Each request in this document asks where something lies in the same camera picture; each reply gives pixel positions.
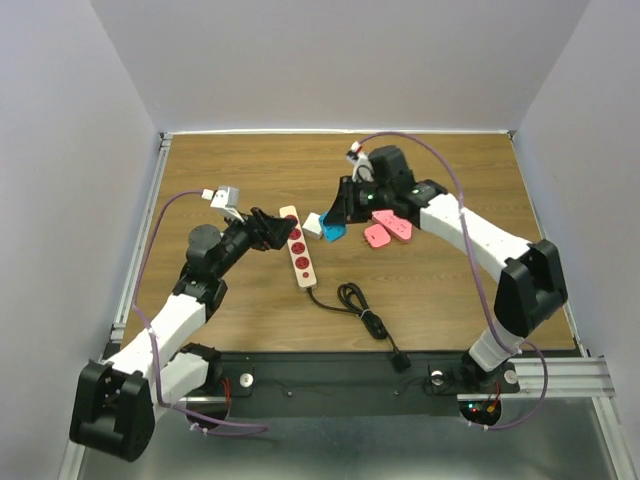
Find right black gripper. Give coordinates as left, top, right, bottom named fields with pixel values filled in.
left=321, top=176, right=392, bottom=227

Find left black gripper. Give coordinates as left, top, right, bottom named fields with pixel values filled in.
left=213, top=207, right=297, bottom=278

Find blue plug adapter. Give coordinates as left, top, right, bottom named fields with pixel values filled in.
left=319, top=213, right=347, bottom=242

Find white red power strip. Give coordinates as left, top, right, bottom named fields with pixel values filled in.
left=279, top=205, right=317, bottom=290

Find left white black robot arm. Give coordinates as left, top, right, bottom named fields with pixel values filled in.
left=69, top=207, right=296, bottom=461

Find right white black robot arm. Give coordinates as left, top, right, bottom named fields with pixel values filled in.
left=324, top=142, right=568, bottom=390

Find small pink plug adapter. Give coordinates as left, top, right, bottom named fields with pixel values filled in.
left=363, top=224, right=391, bottom=249

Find white charger block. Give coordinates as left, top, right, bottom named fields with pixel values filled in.
left=302, top=212, right=323, bottom=240

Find pink triangular power socket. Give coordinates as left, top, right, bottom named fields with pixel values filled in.
left=372, top=210, right=413, bottom=243

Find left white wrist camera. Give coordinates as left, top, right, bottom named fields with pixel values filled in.
left=210, top=185, right=242, bottom=219

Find black power strip cord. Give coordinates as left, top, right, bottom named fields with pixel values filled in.
left=305, top=282, right=412, bottom=373

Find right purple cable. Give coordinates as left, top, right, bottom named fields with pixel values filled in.
left=357, top=132, right=551, bottom=432

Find purple cable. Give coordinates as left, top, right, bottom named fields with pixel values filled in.
left=132, top=188, right=269, bottom=437
left=357, top=132, right=551, bottom=432

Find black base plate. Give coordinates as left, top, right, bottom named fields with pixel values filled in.
left=182, top=351, right=520, bottom=421

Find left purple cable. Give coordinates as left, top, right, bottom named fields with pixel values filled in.
left=132, top=188, right=269, bottom=437

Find aluminium frame rails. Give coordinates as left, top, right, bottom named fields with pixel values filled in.
left=58, top=130, right=174, bottom=480

